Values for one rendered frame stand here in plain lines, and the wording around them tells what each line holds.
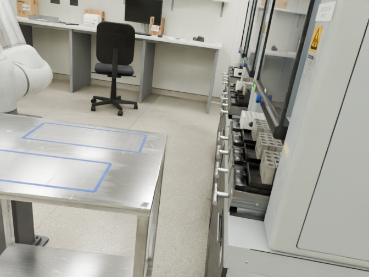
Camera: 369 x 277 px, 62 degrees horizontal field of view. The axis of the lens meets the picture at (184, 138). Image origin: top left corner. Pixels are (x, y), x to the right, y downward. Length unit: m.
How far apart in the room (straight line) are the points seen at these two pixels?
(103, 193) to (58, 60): 4.80
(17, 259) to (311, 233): 1.06
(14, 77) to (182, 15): 3.60
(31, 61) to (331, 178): 1.29
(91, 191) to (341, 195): 0.53
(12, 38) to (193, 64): 3.50
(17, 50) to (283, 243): 1.29
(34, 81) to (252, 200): 1.09
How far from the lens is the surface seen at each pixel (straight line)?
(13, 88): 1.43
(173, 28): 4.79
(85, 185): 0.74
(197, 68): 4.79
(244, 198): 0.82
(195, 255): 1.80
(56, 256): 1.37
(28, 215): 1.70
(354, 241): 0.78
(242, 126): 1.24
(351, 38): 0.61
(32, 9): 5.33
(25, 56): 1.55
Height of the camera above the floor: 1.20
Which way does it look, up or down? 22 degrees down
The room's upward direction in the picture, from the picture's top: 7 degrees clockwise
